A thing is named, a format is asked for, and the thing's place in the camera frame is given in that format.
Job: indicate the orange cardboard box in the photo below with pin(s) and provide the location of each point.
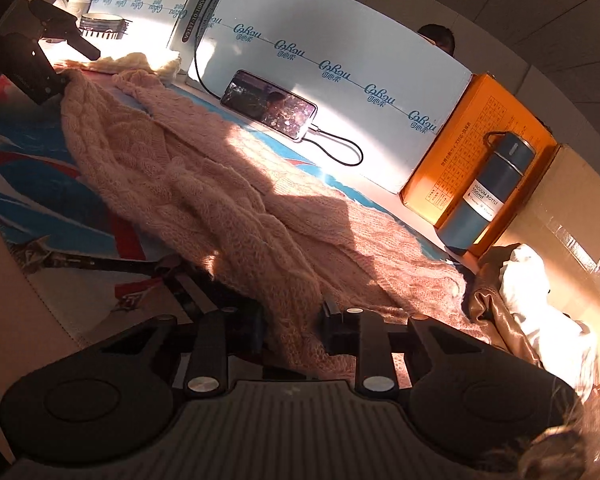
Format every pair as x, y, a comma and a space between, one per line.
445, 170

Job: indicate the white cloth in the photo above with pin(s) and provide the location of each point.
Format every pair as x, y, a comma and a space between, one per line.
540, 310

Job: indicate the blue and red printed mat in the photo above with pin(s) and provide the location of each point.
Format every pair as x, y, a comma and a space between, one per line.
45, 185

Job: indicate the blue vacuum bottle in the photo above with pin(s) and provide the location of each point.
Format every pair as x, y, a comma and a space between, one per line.
485, 195

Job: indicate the black smartphone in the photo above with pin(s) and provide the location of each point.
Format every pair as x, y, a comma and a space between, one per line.
267, 105

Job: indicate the large light blue cardboard box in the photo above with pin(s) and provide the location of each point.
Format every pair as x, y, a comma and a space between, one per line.
330, 25

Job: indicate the pink knitted sweater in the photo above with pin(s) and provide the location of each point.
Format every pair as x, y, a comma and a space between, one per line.
205, 195

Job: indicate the cream knitted sweater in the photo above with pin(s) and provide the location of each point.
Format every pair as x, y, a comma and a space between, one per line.
150, 64

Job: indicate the beige satin garment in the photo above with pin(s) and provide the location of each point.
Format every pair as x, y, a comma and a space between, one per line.
495, 320

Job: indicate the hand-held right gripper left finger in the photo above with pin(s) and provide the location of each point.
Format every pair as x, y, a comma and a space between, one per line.
214, 342

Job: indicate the brown cardboard box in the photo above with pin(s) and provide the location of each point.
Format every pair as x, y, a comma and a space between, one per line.
570, 210

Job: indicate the white cup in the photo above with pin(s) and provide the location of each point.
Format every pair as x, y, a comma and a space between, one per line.
81, 1

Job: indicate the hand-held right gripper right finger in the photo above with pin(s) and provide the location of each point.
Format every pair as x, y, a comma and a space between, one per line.
372, 345

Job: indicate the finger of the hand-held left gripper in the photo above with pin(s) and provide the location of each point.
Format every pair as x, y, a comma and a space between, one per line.
62, 27
32, 67

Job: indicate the brown fur garment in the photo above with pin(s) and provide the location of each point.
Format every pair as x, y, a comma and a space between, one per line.
580, 440

